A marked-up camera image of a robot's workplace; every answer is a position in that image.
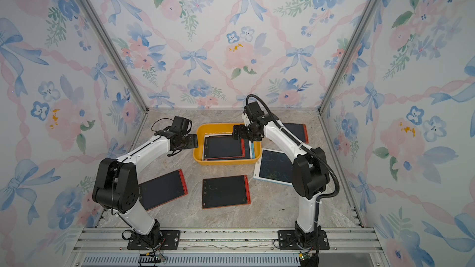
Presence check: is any left thin black cable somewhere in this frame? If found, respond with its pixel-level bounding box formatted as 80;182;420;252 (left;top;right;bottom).
150;117;175;134

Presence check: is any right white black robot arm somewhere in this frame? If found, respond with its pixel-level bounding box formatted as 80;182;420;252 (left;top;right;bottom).
233;101;332;250

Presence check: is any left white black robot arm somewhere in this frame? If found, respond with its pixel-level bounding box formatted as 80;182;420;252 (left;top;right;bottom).
92;116;199;239

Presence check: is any black corrugated cable conduit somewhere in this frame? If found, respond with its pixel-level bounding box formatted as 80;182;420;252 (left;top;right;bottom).
245;94;340;231

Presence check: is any white blue writing tablet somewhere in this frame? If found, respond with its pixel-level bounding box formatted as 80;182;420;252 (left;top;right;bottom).
244;140;256;159
254;149;293;186

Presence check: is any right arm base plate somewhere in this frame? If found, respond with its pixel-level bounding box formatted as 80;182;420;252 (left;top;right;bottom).
277;228;330;252

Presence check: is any aluminium front rail frame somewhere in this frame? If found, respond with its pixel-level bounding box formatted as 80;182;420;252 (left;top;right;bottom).
66;227;389;267

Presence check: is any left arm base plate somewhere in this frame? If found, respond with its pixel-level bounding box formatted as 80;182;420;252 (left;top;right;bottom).
122;229;181;251

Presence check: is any yellow plastic storage box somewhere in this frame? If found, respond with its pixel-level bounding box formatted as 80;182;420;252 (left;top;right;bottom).
193;122;263;166

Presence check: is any red writing tablet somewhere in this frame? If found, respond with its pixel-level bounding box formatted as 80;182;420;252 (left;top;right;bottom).
202;175;251;209
203;135;246;160
139;169;188;211
283;123;309;143

